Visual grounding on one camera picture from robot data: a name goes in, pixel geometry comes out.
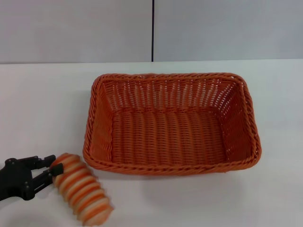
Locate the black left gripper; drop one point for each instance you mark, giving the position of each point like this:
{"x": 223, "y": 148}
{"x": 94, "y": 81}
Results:
{"x": 15, "y": 177}

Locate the orange woven rectangular basket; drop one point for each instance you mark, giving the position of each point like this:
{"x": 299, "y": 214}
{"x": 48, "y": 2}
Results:
{"x": 170, "y": 132}

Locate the orange white striped bread toy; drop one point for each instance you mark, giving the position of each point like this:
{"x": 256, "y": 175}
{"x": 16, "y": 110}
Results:
{"x": 80, "y": 186}

